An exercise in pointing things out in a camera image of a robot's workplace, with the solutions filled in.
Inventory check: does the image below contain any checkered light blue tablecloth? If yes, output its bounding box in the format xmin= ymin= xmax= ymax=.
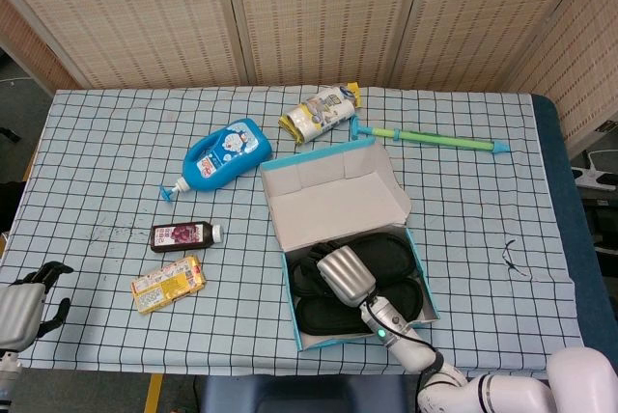
xmin=0 ymin=86 xmax=593 ymax=376

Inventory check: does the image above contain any blue cardboard shoe box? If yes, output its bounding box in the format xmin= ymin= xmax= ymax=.
xmin=259 ymin=138 xmax=441 ymax=352

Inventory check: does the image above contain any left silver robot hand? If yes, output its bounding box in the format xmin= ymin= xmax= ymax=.
xmin=0 ymin=261 xmax=74 ymax=349

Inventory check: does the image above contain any woven folding screen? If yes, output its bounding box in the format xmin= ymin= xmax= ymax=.
xmin=0 ymin=0 xmax=618 ymax=158

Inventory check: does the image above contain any dark blue chair seat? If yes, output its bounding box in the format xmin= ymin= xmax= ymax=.
xmin=200 ymin=373 xmax=421 ymax=413

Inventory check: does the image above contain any green blue water pump toy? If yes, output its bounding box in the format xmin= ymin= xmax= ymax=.
xmin=348 ymin=113 xmax=512 ymax=156

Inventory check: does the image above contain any white plastic stand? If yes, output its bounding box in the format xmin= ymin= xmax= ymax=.
xmin=571 ymin=150 xmax=618 ymax=188

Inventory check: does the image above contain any yellow snack package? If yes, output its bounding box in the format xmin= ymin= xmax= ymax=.
xmin=130 ymin=255 xmax=208 ymax=316

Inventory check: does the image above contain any black slipper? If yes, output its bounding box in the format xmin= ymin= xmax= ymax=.
xmin=288 ymin=233 xmax=417 ymax=297
xmin=294 ymin=278 xmax=424 ymax=337

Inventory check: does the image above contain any dark juice bottle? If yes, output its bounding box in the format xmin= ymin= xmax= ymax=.
xmin=149 ymin=220 xmax=224 ymax=254

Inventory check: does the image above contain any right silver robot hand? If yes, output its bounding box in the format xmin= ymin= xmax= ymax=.
xmin=316 ymin=246 xmax=377 ymax=308

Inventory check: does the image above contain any dark blue table pad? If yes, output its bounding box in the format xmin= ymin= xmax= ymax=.
xmin=530 ymin=94 xmax=618 ymax=356

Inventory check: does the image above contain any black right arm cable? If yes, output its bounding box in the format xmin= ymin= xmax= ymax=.
xmin=362 ymin=299 xmax=445 ymax=371

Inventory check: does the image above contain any blue detergent pump bottle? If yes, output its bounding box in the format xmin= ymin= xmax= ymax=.
xmin=158 ymin=118 xmax=272 ymax=202

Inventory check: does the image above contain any rolled white yellow bag pack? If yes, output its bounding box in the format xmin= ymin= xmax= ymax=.
xmin=278 ymin=82 xmax=363 ymax=139

